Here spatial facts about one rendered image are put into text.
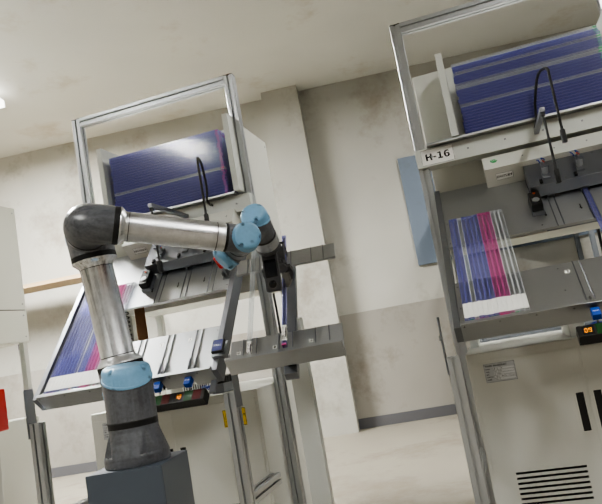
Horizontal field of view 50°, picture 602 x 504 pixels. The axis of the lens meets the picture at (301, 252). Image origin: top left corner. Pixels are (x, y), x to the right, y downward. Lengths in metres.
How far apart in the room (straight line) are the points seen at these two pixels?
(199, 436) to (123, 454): 0.98
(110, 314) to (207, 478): 1.00
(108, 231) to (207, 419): 1.08
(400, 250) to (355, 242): 0.37
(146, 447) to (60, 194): 4.67
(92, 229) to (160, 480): 0.60
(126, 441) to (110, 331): 0.30
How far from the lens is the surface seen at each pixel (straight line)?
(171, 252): 2.60
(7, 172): 6.41
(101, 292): 1.74
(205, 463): 2.54
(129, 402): 1.58
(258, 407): 2.43
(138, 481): 1.56
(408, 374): 5.26
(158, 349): 2.33
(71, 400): 2.43
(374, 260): 5.28
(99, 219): 1.64
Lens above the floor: 0.76
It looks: 8 degrees up
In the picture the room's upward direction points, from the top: 10 degrees counter-clockwise
